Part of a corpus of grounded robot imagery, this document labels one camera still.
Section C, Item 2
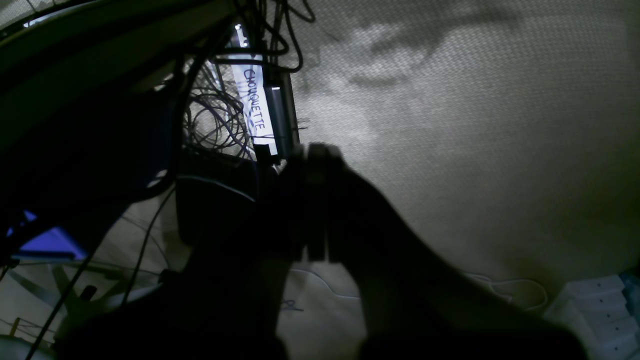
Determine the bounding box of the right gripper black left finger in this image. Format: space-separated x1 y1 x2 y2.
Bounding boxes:
57 150 310 360

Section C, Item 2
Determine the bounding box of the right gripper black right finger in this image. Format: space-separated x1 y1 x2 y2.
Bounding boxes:
307 143 587 360

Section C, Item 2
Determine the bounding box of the white labelled power strip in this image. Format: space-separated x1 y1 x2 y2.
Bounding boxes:
228 53 300 165

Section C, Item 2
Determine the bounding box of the white cable on floor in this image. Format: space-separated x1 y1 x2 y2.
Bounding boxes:
290 267 549 312

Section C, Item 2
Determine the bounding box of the tangle of black cables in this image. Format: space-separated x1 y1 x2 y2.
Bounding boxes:
172 0 318 161

